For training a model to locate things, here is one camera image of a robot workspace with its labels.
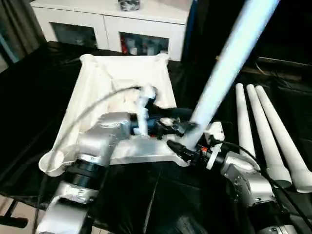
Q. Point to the black panel with blue edge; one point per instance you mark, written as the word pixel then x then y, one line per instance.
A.
pixel 192 29

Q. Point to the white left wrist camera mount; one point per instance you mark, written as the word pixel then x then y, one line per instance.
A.
pixel 145 107

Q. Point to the black floor stand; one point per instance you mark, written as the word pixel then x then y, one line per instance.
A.
pixel 12 214

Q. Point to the black mat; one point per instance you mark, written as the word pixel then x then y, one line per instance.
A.
pixel 36 109

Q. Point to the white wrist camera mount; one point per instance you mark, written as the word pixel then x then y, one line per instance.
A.
pixel 214 136
pixel 145 107

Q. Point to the white plastic table top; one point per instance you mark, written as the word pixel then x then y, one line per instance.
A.
pixel 97 85

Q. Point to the white plastic table leg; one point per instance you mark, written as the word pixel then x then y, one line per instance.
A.
pixel 282 136
pixel 231 61
pixel 245 122
pixel 265 134

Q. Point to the black and white bundle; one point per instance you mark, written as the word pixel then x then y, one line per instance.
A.
pixel 129 5

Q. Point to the white glass-door cabinet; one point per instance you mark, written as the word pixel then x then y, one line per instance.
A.
pixel 109 26

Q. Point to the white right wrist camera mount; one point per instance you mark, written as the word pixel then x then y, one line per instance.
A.
pixel 214 136

